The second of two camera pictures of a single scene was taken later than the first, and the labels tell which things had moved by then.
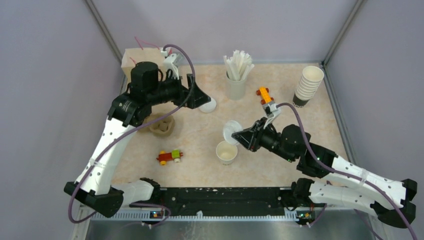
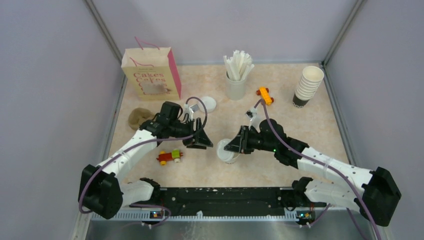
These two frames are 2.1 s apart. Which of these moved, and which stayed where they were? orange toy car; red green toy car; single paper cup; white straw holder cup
Moved: single paper cup
Stayed: orange toy car; white straw holder cup; red green toy car
